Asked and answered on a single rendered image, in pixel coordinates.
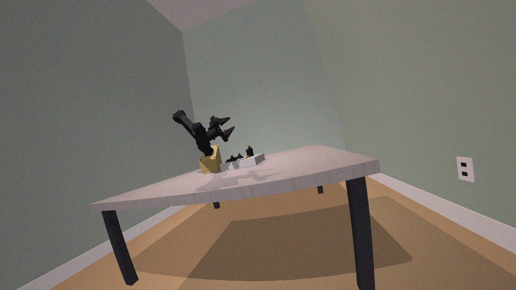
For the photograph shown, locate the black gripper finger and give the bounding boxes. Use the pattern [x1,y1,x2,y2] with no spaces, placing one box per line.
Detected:
[216,117,230,126]
[224,126,235,138]

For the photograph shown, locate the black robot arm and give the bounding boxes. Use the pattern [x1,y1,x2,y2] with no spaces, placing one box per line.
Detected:
[172,110,214,156]

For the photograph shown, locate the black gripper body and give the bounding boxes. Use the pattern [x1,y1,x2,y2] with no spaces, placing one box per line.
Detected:
[207,116,228,142]

